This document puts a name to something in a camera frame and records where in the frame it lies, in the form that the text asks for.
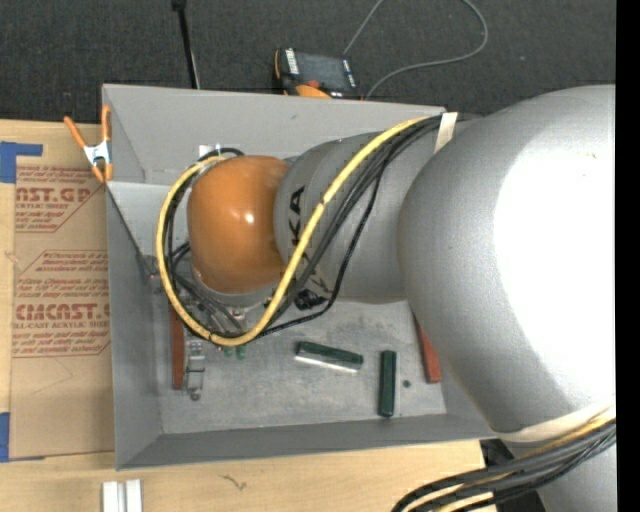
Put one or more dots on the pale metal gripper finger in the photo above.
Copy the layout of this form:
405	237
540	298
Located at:
195	372

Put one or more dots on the red-brown flat block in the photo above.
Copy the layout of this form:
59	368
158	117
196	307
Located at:
176	360
431	362

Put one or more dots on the black cylinder on white bracket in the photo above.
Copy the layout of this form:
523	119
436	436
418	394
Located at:
306	300

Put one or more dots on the grey metal bin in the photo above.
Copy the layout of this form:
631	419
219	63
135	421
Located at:
280	390

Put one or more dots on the brown cardboard board red print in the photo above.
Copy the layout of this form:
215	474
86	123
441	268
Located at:
55	390

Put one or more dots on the dark green flat block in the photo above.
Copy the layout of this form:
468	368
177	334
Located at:
387	385
330	354

